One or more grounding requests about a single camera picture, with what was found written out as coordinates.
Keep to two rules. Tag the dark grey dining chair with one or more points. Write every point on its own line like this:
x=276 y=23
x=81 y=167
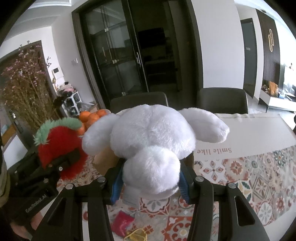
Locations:
x=222 y=99
x=138 y=100

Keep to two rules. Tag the dark slatted wall panel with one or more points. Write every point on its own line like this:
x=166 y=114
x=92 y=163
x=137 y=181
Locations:
x=275 y=64

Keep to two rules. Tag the red small packet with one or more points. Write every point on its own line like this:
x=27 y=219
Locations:
x=121 y=222

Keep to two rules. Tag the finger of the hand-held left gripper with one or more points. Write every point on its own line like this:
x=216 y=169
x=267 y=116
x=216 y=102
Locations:
x=66 y=160

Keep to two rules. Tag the yellow plastic item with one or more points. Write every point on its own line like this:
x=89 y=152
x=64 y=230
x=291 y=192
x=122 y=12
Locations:
x=136 y=235

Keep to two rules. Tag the orange box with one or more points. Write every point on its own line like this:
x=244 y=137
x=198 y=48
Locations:
x=272 y=88

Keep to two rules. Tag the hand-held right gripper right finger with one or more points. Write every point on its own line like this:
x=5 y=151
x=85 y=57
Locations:
x=183 y=187

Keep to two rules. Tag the white wall intercom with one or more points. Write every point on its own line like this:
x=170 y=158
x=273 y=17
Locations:
x=57 y=73

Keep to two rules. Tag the gold wall ornament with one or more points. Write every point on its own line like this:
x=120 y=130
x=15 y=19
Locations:
x=270 y=40

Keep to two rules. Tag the white plush toy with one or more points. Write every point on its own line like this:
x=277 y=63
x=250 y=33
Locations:
x=150 y=143

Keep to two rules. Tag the patterned tablecloth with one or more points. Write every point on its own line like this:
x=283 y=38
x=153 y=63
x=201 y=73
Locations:
x=254 y=173

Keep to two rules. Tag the dark interior door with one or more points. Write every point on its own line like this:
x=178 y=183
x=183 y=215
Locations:
x=249 y=58

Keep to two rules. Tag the cardboard box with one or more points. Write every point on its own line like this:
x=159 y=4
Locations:
x=104 y=160

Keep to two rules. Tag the orange fruit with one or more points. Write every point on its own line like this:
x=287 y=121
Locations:
x=101 y=112
x=84 y=116
x=81 y=129
x=94 y=117

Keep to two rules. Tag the white tv cabinet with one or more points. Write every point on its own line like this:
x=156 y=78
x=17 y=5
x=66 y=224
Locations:
x=277 y=102

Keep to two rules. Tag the black glass sliding door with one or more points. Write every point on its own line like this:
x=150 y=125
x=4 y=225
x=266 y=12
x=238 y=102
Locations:
x=129 y=58

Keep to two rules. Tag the vase with dried flowers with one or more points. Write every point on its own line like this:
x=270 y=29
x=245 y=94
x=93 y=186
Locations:
x=22 y=136

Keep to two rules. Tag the television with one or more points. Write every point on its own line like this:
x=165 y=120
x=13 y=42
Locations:
x=289 y=78

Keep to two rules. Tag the white shoe rack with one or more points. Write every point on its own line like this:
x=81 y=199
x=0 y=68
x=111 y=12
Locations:
x=71 y=103

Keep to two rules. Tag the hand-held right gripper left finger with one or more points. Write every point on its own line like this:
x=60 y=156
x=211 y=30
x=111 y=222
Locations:
x=115 y=187

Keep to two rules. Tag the red strawberry plush toy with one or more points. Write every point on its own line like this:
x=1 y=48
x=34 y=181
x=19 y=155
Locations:
x=57 y=141

